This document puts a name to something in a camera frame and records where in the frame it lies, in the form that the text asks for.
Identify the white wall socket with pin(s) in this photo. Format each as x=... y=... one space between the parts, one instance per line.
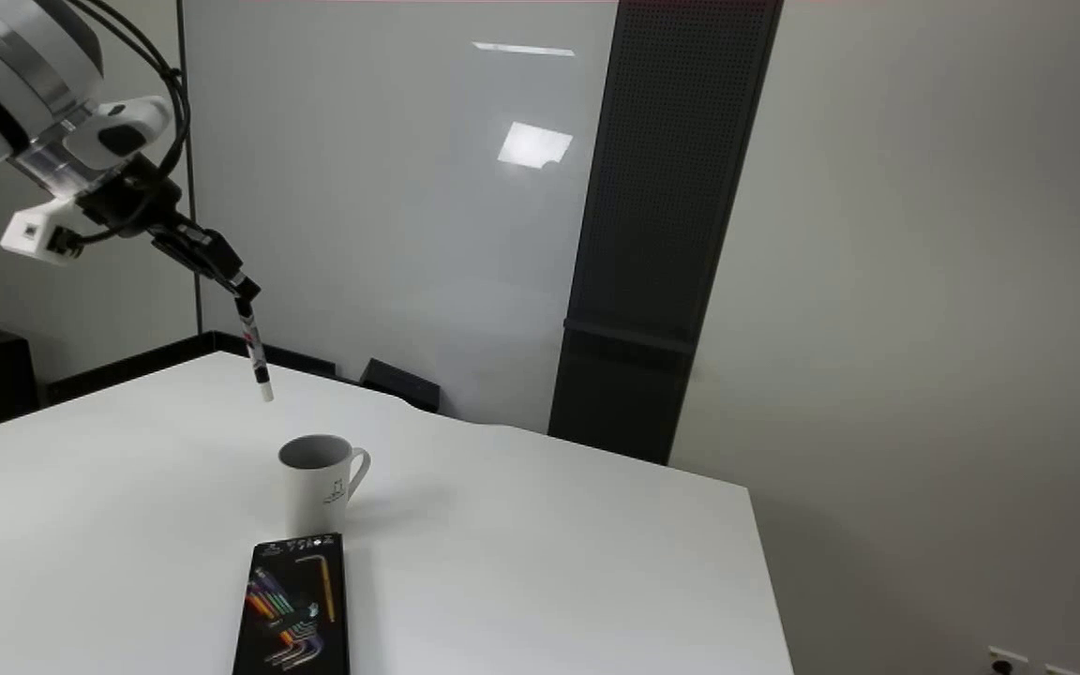
x=1008 y=661

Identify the white ceramic mug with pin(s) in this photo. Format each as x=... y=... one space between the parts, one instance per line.
x=314 y=482

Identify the black hex key set box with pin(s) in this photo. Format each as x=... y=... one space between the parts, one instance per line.
x=293 y=603

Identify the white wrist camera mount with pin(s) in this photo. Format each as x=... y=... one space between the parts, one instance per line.
x=38 y=225

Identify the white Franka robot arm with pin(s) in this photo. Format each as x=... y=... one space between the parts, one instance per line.
x=9 y=76

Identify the dark vertical wall pillar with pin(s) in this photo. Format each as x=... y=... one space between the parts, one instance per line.
x=666 y=225

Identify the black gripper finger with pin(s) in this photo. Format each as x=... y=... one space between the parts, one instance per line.
x=191 y=251
x=222 y=256

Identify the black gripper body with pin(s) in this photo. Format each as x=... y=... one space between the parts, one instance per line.
x=129 y=196

